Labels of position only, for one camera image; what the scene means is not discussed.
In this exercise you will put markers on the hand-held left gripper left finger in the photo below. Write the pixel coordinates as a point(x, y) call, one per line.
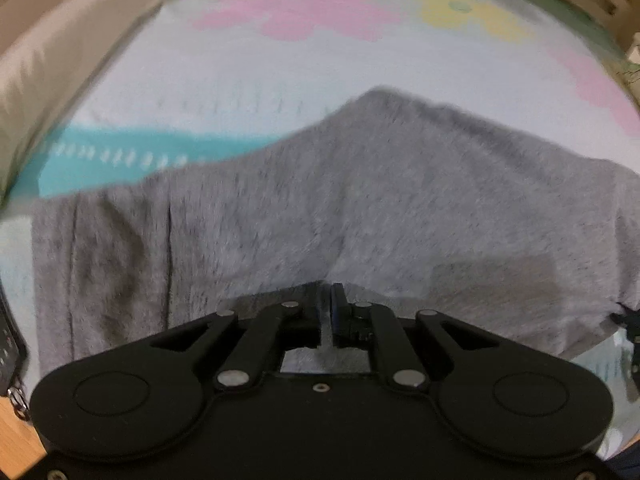
point(312, 325)

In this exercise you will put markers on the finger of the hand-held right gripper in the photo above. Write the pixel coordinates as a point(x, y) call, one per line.
point(630, 327)

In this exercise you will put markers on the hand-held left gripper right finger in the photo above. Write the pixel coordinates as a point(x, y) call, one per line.
point(338, 312)

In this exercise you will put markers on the grey pants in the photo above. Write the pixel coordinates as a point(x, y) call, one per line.
point(400, 185)

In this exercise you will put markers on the dark blue cloth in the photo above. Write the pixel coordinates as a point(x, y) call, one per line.
point(627, 462)

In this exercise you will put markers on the floral print pillow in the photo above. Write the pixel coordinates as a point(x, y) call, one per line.
point(632, 62)

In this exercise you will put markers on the floral bed sheet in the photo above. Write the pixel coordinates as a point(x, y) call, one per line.
point(225, 70)

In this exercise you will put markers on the long beige pillow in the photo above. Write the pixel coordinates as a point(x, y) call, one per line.
point(60, 50)

